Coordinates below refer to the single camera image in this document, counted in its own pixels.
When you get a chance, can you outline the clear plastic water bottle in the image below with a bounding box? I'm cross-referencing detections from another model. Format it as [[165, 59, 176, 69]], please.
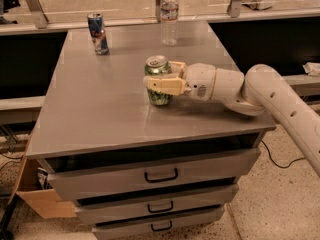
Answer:
[[160, 0, 179, 46]]

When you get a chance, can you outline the bottom grey drawer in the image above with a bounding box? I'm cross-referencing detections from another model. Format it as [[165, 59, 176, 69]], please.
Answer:
[[92, 205, 224, 240]]

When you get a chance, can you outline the grey drawer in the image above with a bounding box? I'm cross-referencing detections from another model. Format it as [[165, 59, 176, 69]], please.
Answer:
[[48, 148, 260, 200], [92, 205, 224, 240], [75, 181, 239, 225]]

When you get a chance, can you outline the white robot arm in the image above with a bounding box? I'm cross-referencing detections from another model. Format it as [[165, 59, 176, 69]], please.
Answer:
[[143, 62, 320, 176]]

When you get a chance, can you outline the middle grey drawer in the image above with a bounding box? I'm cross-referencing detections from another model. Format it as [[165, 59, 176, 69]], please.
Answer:
[[75, 181, 239, 225]]

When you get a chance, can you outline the blue red energy drink can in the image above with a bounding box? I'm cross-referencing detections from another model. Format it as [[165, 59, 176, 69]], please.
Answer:
[[87, 13, 109, 55]]

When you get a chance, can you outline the green soda can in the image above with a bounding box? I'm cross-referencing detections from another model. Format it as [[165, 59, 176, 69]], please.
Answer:
[[144, 54, 174, 107]]

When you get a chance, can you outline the metal railing frame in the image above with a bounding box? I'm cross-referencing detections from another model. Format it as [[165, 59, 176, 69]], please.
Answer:
[[0, 0, 320, 35]]

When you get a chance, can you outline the cardboard box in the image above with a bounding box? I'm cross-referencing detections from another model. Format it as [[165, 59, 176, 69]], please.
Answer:
[[9, 135, 78, 220]]

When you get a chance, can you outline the black floor cable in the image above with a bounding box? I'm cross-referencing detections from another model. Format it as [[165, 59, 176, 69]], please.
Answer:
[[260, 139, 306, 169]]

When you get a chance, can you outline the top grey drawer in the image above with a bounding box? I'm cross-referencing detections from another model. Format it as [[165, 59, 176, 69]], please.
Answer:
[[48, 148, 260, 200]]

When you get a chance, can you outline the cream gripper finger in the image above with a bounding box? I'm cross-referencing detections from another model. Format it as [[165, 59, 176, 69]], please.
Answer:
[[143, 76, 186, 96], [170, 61, 187, 78]]

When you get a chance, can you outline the grey drawer cabinet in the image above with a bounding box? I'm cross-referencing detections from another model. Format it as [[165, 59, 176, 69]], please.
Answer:
[[25, 19, 277, 240]]

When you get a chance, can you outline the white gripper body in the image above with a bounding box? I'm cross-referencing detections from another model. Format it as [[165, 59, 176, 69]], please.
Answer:
[[183, 63, 216, 101]]

